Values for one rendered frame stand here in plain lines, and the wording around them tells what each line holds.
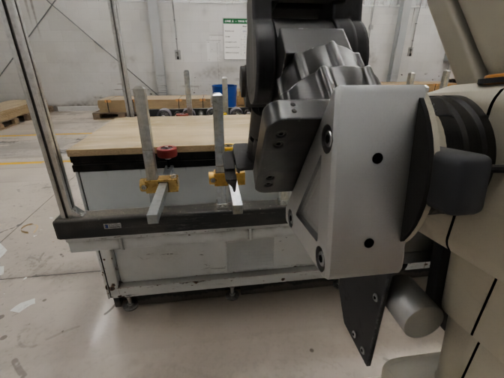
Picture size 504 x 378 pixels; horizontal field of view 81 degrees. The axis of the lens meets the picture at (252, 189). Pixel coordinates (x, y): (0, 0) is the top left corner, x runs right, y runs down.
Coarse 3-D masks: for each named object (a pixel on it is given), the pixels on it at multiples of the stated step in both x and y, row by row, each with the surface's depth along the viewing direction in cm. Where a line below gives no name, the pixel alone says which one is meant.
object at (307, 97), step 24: (312, 48) 22; (336, 48) 21; (288, 72) 23; (312, 72) 21; (336, 72) 19; (360, 72) 20; (288, 96) 21; (312, 96) 19; (264, 120) 18; (288, 120) 17; (312, 120) 17; (264, 144) 18; (288, 144) 19; (264, 168) 21; (288, 168) 21; (264, 192) 24
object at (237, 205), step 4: (236, 184) 102; (236, 188) 99; (232, 192) 96; (236, 192) 96; (232, 196) 93; (236, 196) 93; (240, 196) 93; (232, 200) 91; (236, 200) 91; (240, 200) 91; (232, 204) 88; (236, 204) 88; (240, 204) 88; (232, 208) 88; (236, 208) 88; (240, 208) 88; (232, 212) 89; (236, 212) 89; (240, 212) 89
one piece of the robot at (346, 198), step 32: (352, 96) 15; (384, 96) 15; (416, 96) 15; (320, 128) 17; (352, 128) 15; (384, 128) 15; (320, 160) 18; (352, 160) 16; (384, 160) 16; (320, 192) 18; (352, 192) 16; (384, 192) 16; (320, 224) 18; (352, 224) 17; (384, 224) 17; (320, 256) 18; (352, 256) 17; (384, 256) 18
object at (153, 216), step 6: (168, 168) 120; (168, 174) 115; (162, 186) 104; (156, 192) 99; (162, 192) 99; (156, 198) 95; (162, 198) 95; (156, 204) 91; (162, 204) 95; (150, 210) 88; (156, 210) 88; (150, 216) 85; (156, 216) 86; (150, 222) 86; (156, 222) 86
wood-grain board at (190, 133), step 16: (112, 128) 154; (128, 128) 154; (160, 128) 154; (176, 128) 154; (192, 128) 154; (208, 128) 154; (224, 128) 154; (240, 128) 154; (80, 144) 126; (96, 144) 126; (112, 144) 126; (128, 144) 126; (160, 144) 126; (176, 144) 126; (192, 144) 126; (208, 144) 126
